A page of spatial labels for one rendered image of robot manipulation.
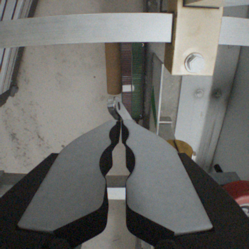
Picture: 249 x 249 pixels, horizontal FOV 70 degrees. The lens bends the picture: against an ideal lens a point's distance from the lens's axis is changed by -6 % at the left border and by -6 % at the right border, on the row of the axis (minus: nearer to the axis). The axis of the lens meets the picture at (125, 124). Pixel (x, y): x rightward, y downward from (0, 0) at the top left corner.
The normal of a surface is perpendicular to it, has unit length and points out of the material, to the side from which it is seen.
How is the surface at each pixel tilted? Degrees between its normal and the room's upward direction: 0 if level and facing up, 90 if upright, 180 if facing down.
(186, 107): 0
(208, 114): 0
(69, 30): 0
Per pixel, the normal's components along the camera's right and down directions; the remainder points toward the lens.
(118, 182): -0.01, -0.87
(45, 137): 0.00, 0.50
